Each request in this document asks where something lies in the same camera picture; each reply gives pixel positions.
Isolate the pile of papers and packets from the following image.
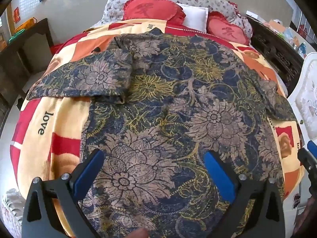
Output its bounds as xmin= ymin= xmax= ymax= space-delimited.
xmin=269 ymin=18 xmax=309 ymax=56

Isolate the white upholstered chair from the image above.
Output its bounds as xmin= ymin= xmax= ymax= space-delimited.
xmin=287 ymin=52 xmax=317 ymax=141

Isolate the dark wooden desk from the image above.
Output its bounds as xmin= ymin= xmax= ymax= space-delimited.
xmin=0 ymin=18 xmax=53 ymax=129

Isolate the dark floral print shirt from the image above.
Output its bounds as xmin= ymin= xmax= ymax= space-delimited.
xmin=26 ymin=27 xmax=298 ymax=238

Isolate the orange red patchwork blanket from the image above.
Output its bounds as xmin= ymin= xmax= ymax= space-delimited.
xmin=10 ymin=20 xmax=306 ymax=238

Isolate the green flat packet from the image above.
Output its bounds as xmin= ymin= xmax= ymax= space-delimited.
xmin=9 ymin=29 xmax=26 ymax=42

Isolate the small red heart pillow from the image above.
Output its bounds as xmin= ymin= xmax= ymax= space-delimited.
xmin=206 ymin=11 xmax=250 ymax=45

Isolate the large red heart pillow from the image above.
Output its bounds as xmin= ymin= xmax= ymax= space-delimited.
xmin=122 ymin=0 xmax=187 ymax=21

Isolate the metal rack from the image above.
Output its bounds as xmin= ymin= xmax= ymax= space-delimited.
xmin=297 ymin=10 xmax=317 ymax=42

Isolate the yellow box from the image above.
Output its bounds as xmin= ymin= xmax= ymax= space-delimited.
xmin=15 ymin=17 xmax=37 ymax=34

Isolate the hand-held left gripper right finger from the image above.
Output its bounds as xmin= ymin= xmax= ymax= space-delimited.
xmin=203 ymin=151 xmax=293 ymax=238

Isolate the white pillow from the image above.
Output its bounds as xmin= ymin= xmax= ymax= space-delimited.
xmin=176 ymin=3 xmax=209 ymax=33

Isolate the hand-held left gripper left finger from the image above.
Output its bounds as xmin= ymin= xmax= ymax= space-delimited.
xmin=22 ymin=149 xmax=106 ymax=238

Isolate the carved dark wooden cabinet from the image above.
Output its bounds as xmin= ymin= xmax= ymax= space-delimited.
xmin=246 ymin=15 xmax=304 ymax=97

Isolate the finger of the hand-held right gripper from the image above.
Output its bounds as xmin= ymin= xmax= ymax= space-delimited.
xmin=297 ymin=141 xmax=317 ymax=173

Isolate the white lace bed skirt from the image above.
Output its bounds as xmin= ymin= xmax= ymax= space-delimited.
xmin=1 ymin=188 xmax=25 ymax=238

